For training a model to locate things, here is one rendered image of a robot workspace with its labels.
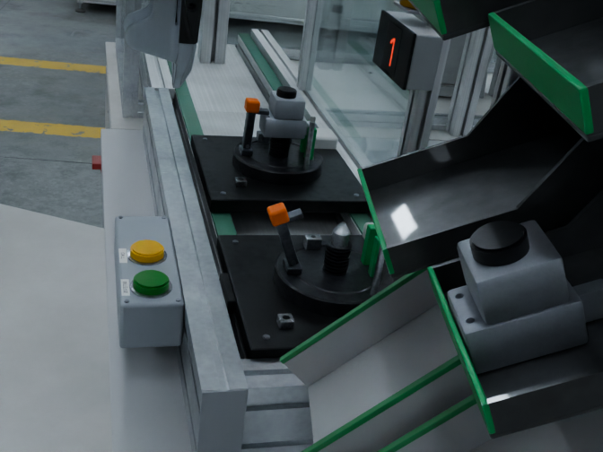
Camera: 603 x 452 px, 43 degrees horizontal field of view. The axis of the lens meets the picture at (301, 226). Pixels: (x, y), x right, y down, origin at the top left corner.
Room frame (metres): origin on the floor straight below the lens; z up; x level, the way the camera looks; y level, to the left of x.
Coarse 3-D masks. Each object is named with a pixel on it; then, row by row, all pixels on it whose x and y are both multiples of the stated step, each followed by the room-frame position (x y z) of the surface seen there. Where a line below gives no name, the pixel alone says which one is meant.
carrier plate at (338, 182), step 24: (192, 144) 1.17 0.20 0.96; (216, 144) 1.16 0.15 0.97; (216, 168) 1.07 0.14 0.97; (336, 168) 1.13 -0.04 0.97; (216, 192) 0.98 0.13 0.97; (240, 192) 0.99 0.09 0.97; (264, 192) 1.01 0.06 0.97; (288, 192) 1.02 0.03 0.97; (312, 192) 1.03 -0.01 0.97; (336, 192) 1.04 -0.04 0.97; (360, 192) 1.05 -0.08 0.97
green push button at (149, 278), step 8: (144, 272) 0.74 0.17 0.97; (152, 272) 0.75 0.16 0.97; (160, 272) 0.75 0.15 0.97; (136, 280) 0.73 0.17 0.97; (144, 280) 0.73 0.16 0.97; (152, 280) 0.73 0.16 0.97; (160, 280) 0.73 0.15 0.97; (168, 280) 0.74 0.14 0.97; (136, 288) 0.72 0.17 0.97; (144, 288) 0.71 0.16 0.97; (152, 288) 0.72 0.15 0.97; (160, 288) 0.72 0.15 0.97; (168, 288) 0.73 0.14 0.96
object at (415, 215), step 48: (528, 96) 0.58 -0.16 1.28; (480, 144) 0.58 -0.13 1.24; (528, 144) 0.58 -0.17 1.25; (576, 144) 0.46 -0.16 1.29; (384, 192) 0.56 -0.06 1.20; (432, 192) 0.54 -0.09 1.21; (480, 192) 0.52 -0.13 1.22; (528, 192) 0.51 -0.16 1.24; (576, 192) 0.46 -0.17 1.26; (384, 240) 0.45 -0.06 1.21; (432, 240) 0.45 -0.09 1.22
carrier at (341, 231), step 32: (224, 256) 0.81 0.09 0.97; (256, 256) 0.82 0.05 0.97; (320, 256) 0.81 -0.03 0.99; (352, 256) 0.82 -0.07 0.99; (256, 288) 0.75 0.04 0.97; (288, 288) 0.73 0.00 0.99; (320, 288) 0.74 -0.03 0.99; (352, 288) 0.75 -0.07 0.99; (384, 288) 0.76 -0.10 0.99; (256, 320) 0.68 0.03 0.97; (320, 320) 0.70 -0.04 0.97; (256, 352) 0.63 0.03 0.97
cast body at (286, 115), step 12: (276, 96) 1.10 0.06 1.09; (288, 96) 1.09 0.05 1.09; (300, 96) 1.11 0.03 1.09; (276, 108) 1.08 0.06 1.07; (288, 108) 1.09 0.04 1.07; (300, 108) 1.09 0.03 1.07; (264, 120) 1.09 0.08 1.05; (276, 120) 1.08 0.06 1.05; (288, 120) 1.09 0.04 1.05; (300, 120) 1.09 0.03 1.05; (264, 132) 1.08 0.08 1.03; (276, 132) 1.08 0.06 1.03; (288, 132) 1.09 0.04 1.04; (300, 132) 1.09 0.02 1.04
